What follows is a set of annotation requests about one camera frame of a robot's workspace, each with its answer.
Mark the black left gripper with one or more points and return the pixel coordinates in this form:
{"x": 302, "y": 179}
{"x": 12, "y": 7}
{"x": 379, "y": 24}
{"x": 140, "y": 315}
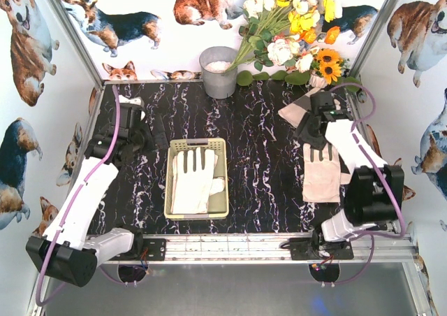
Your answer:
{"x": 154, "y": 134}

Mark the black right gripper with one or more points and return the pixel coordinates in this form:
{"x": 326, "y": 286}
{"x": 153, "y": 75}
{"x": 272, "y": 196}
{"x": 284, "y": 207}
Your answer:
{"x": 312, "y": 131}

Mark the white grey work glove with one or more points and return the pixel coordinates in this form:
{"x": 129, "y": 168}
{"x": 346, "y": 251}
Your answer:
{"x": 218, "y": 185}

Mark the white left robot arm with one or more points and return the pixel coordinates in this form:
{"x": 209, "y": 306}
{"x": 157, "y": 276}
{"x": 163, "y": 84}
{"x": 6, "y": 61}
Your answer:
{"x": 63, "y": 251}

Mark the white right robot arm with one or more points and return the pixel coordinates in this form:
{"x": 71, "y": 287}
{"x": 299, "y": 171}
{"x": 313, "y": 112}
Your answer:
{"x": 374, "y": 194}

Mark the pale green storage basket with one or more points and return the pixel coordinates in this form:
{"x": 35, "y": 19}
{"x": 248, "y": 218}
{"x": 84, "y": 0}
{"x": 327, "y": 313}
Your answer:
{"x": 218, "y": 204}

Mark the white ribbed flower pot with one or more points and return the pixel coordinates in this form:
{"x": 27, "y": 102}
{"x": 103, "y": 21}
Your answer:
{"x": 317, "y": 81}

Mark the grey metal bucket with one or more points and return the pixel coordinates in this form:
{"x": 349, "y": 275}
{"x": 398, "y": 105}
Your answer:
{"x": 219, "y": 77}

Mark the artificial flower bouquet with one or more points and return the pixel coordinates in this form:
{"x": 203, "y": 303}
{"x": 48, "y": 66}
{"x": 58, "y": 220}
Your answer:
{"x": 298, "y": 35}

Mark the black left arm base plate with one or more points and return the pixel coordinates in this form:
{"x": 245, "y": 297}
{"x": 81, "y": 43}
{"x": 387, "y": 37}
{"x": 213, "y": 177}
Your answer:
{"x": 152, "y": 249}

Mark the aluminium front frame rail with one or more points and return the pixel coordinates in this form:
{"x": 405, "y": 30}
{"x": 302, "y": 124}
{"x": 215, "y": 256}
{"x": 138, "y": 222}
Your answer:
{"x": 262, "y": 248}

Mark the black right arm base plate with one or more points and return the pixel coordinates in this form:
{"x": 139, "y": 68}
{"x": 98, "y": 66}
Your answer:
{"x": 308, "y": 249}

